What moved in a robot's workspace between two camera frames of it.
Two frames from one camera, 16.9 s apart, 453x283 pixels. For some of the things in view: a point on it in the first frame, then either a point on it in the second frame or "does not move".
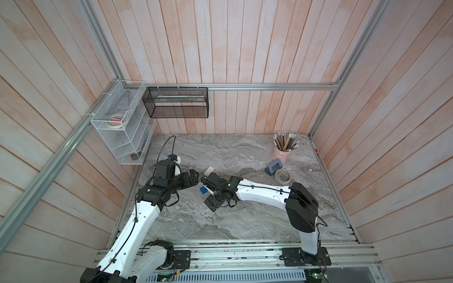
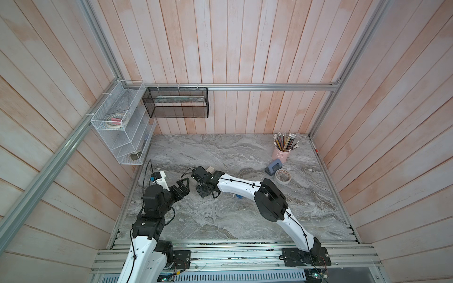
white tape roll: x=283 y=176 does not move
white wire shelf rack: x=120 y=119 does not move
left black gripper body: x=183 y=181 → x=175 y=195
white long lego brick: x=209 y=170 does not move
